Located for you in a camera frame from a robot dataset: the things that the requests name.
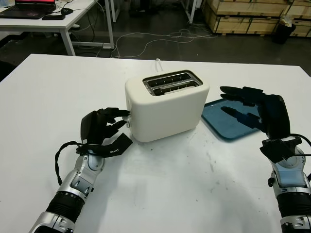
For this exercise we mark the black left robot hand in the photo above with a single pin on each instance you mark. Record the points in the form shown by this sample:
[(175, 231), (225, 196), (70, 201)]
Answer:
[(93, 126)]

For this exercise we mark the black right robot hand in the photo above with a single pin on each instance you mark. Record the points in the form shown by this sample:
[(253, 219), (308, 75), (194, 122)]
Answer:
[(274, 116)]

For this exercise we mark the white two-slot toaster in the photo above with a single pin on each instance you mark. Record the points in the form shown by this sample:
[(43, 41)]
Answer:
[(167, 116)]

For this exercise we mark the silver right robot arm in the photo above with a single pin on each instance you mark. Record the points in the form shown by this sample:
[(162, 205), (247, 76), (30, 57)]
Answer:
[(291, 194)]

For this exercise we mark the teal plastic tray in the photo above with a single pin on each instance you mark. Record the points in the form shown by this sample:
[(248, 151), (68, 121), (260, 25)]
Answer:
[(218, 121)]

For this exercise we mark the black trash bin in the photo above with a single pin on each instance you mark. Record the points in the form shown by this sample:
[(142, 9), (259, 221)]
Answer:
[(283, 34)]

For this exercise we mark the light wooden crate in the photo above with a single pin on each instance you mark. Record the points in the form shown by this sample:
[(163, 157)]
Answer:
[(245, 24), (302, 26), (245, 6)]

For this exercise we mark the white office desk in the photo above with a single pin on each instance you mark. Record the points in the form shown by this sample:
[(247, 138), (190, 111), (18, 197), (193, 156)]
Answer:
[(48, 24)]

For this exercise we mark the flat black desk device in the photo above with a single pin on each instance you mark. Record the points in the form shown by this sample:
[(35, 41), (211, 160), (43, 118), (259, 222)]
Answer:
[(53, 17)]

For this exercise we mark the black computer mouse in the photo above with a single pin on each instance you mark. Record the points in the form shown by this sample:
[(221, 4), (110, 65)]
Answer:
[(66, 11)]

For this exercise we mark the black laptop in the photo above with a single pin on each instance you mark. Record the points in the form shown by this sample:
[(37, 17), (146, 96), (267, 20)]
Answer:
[(26, 9)]

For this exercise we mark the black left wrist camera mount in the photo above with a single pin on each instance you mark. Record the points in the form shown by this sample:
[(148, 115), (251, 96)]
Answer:
[(119, 145)]

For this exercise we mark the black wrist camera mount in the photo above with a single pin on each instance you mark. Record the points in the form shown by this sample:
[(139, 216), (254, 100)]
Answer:
[(119, 145), (277, 150)]

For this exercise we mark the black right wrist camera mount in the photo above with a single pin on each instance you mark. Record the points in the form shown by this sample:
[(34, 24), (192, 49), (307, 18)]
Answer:
[(277, 150)]

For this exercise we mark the white table frame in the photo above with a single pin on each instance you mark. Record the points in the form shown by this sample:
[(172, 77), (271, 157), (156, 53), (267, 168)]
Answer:
[(116, 9)]

